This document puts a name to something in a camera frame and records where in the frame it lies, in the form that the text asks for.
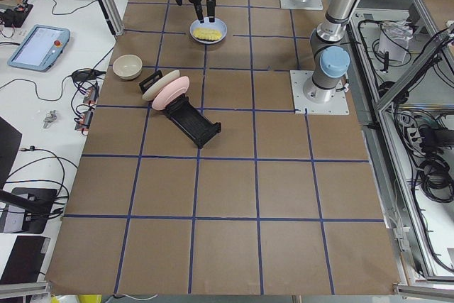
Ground blue plate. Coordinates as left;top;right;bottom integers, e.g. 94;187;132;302
189;17;227;45

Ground yellow corn bread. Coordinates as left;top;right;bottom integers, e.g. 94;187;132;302
192;27;223;42

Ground pink plate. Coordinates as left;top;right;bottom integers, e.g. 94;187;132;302
152;76;190;111

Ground cream plate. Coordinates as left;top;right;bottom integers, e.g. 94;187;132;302
142;70;180;101

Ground beige round bowl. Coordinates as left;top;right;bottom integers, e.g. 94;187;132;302
112;55;143;80

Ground black dish rack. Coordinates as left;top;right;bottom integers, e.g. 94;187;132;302
139;70;221;149

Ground near teach pendant tablet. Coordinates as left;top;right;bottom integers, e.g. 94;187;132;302
7;24;71;72

